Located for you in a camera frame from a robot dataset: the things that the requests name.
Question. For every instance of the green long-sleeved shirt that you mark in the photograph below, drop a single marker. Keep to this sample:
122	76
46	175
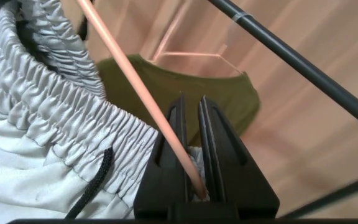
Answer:
166	84

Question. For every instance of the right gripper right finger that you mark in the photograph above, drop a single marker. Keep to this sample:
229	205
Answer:
244	189

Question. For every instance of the beige curtain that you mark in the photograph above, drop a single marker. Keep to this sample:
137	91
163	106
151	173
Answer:
306	140

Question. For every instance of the pink clothes hanger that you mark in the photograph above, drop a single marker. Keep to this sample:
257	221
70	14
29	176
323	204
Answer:
191	54
135	81

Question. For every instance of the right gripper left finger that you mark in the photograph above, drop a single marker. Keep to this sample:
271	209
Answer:
154	193

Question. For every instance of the black clothes rack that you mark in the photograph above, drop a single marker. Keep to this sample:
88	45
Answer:
291	56

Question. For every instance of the pale grey garment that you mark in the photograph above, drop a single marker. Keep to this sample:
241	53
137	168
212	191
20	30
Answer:
26	140

